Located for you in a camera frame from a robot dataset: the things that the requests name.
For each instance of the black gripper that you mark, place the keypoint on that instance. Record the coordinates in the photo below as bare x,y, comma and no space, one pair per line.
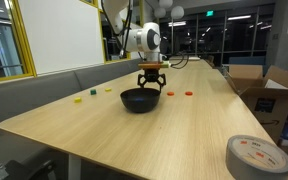
151,75

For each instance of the black bowl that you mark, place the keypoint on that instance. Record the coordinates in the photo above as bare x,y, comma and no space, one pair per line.
140,106

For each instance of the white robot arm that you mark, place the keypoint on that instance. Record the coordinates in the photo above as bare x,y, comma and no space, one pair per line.
140,40

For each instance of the orange disc with hole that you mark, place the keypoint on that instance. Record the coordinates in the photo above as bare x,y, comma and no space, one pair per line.
188,93
170,93

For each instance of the yellow block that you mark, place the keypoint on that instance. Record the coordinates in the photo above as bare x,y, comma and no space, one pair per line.
108,89
78,100

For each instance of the long wooden table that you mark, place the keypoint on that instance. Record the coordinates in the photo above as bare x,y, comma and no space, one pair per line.
197,60

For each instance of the green block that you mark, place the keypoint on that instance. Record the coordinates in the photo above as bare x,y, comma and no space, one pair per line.
93,92

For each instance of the yellow framed window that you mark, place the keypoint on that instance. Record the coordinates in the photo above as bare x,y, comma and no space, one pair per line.
102,43
26,50

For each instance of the wooden chair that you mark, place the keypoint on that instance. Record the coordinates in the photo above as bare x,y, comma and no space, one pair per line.
210,60

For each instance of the white globe pendant lamp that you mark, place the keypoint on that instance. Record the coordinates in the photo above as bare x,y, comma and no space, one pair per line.
160,13
178,13
166,3

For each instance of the green exit sign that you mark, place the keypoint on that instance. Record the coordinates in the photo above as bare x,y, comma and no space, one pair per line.
210,13

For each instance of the blue sofa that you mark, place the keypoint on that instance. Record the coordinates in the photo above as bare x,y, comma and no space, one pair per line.
247,60

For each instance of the white board panel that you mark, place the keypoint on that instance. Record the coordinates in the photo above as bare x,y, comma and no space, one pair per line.
60,33

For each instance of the white table leg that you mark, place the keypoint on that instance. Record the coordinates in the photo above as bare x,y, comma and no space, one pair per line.
74,168

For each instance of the grey bench sofa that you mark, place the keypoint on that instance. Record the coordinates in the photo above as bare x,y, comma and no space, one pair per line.
34,96

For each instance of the white paper sheet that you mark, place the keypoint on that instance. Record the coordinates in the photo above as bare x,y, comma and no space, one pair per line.
275,84

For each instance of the large open cardboard box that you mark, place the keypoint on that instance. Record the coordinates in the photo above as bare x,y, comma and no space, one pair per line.
277,130

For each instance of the wooden camera mount plate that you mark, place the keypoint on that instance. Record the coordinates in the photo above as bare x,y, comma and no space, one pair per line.
150,66

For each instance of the grey duct tape roll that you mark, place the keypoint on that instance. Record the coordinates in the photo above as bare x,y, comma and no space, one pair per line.
237,160

